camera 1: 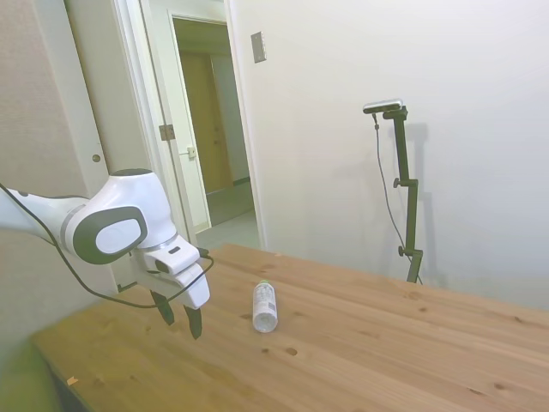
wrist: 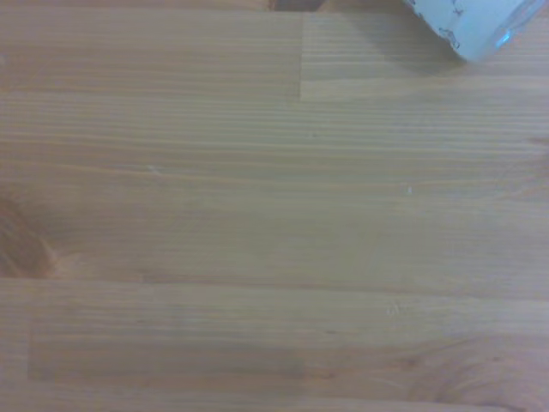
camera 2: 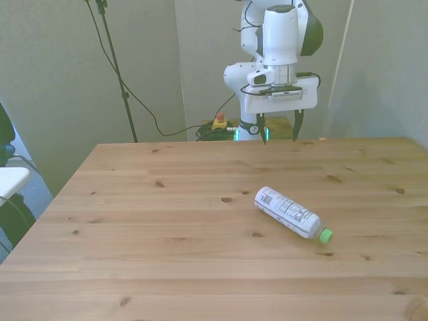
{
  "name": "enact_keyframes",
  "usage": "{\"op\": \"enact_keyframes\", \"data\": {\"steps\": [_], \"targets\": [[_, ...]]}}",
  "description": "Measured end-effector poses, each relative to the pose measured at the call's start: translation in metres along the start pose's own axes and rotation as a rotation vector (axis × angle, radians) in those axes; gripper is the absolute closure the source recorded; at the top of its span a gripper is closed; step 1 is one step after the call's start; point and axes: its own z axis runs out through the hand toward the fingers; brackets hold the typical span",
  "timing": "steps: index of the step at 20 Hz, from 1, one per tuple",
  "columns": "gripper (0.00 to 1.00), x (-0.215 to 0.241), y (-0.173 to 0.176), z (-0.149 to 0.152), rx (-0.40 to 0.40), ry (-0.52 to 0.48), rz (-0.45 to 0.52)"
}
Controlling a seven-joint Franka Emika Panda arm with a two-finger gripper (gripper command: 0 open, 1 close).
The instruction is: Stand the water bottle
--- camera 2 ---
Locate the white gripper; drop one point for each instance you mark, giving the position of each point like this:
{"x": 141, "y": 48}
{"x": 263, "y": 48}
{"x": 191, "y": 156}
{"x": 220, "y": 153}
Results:
{"x": 281, "y": 104}

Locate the green-capped plastic water bottle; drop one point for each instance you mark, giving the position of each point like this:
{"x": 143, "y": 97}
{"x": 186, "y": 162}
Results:
{"x": 284, "y": 209}

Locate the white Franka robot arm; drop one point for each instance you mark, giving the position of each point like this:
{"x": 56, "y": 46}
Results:
{"x": 281, "y": 33}

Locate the black tripod stand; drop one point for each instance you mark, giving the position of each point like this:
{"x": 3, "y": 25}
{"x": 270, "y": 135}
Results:
{"x": 115, "y": 63}

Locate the yellow emergency stop button box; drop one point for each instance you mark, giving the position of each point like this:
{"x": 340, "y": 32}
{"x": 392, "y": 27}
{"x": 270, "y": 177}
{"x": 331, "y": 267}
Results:
{"x": 219, "y": 123}

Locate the white side table board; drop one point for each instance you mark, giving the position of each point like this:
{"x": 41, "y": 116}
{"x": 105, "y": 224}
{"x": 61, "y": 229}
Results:
{"x": 11, "y": 180}

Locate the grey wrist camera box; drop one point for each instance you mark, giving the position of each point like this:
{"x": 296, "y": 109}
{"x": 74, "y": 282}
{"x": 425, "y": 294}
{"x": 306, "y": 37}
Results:
{"x": 287, "y": 95}

